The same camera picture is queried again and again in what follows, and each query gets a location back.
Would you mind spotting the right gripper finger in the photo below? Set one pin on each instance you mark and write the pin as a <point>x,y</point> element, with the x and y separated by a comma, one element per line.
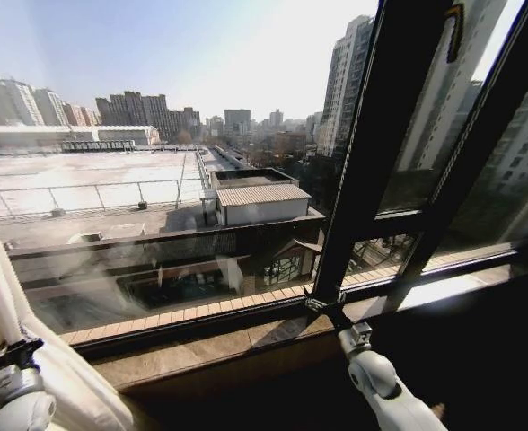
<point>314,304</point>
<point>341,296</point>

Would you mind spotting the white pleated curtain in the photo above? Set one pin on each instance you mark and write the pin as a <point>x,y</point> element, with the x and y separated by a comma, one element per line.
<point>84,395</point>

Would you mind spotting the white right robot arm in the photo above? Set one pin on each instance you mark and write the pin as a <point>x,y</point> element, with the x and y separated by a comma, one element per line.
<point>396,395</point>

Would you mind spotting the brown stone window sill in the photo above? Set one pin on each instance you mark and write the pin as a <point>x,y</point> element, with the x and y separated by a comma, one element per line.
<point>228,345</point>

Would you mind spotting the white rooftop shed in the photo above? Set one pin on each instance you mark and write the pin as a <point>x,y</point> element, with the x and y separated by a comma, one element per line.
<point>264,204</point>

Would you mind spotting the tall grey tower building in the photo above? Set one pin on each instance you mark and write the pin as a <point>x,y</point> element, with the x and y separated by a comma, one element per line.
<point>345,90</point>

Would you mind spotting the black window frame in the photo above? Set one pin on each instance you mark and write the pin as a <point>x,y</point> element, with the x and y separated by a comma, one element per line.
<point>363,148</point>

